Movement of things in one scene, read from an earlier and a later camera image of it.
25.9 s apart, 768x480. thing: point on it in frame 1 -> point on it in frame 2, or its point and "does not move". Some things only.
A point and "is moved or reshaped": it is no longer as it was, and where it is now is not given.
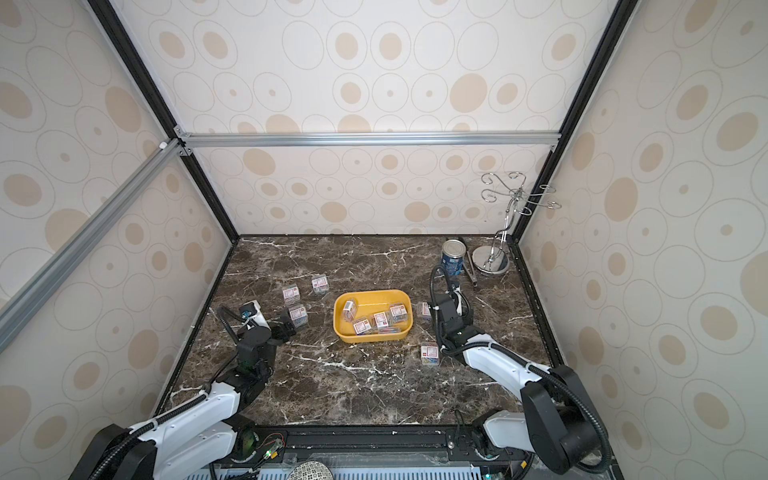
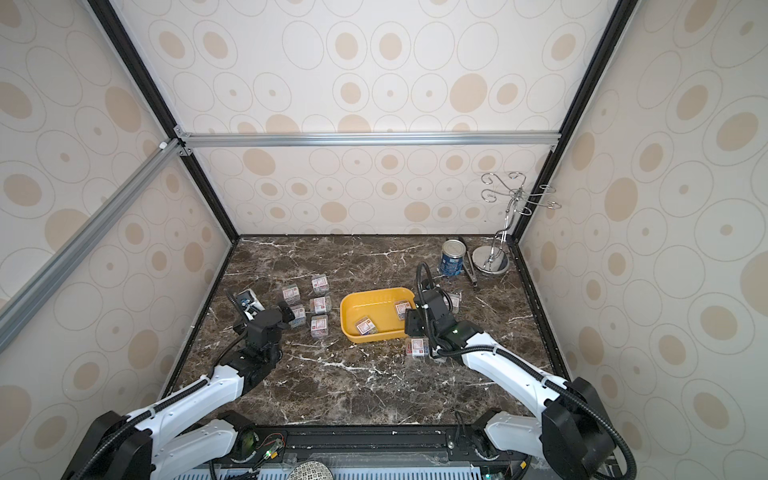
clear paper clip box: x=320 y=285 does not move
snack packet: x=298 y=315 does not move
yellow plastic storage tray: x=367 y=316 does not move
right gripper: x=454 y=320 -> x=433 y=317
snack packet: x=291 y=294 does not move
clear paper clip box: x=429 y=354 is moved or reshaped
